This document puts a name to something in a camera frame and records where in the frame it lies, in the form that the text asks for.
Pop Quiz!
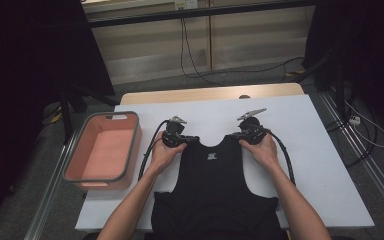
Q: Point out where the black horizontal bar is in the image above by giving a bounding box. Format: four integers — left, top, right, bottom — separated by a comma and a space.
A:
86, 0, 314, 29

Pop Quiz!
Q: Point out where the black hanging cable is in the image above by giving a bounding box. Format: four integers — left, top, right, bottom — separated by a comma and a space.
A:
179, 16, 306, 86

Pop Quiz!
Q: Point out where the black metal stand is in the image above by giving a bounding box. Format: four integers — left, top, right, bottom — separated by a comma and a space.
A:
293, 53, 348, 123
59, 84, 119, 144

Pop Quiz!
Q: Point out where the pink storage basket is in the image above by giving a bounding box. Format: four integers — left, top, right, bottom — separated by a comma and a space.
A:
62, 110, 143, 192

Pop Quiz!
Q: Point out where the aluminium rail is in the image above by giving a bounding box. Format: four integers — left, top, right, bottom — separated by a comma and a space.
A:
23, 129, 81, 240
319, 91, 384, 218

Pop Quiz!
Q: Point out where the white cable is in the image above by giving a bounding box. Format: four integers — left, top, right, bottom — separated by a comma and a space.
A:
344, 99, 384, 149

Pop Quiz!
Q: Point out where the right hand-held gripper cable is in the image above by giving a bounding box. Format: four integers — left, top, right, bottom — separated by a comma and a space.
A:
263, 128, 297, 186

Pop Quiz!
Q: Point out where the black tank top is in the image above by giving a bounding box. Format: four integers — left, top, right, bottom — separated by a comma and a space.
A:
150, 134, 289, 240

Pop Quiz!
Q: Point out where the hand-held gripper cable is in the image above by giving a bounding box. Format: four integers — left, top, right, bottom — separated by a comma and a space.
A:
263, 128, 297, 186
138, 119, 169, 181

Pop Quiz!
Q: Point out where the person's right hand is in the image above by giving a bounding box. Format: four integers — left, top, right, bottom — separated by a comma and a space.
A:
239, 133, 281, 171

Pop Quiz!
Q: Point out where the black curtain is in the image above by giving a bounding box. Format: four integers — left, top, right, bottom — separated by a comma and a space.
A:
303, 0, 384, 134
0, 0, 116, 231

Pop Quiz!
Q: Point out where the white table board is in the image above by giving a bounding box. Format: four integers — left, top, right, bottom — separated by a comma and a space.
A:
74, 94, 375, 233

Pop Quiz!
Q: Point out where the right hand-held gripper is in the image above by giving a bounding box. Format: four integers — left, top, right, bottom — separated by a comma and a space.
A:
232, 107, 269, 146

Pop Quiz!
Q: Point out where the wooden table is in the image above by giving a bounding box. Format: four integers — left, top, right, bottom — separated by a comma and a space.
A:
119, 82, 306, 106

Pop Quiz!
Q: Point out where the person's left hand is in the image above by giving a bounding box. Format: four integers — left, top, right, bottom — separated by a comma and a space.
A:
149, 130, 188, 174

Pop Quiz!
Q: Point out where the white wall socket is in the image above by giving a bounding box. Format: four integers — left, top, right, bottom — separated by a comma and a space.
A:
174, 0, 199, 10

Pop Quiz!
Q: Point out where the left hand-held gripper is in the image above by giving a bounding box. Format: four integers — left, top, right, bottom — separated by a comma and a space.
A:
161, 115, 200, 148

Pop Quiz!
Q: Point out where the left hand-held gripper cable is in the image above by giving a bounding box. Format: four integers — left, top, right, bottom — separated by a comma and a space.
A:
138, 119, 169, 181

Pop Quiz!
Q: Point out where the black floor cable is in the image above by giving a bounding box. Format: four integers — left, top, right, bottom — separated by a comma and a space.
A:
324, 99, 379, 168

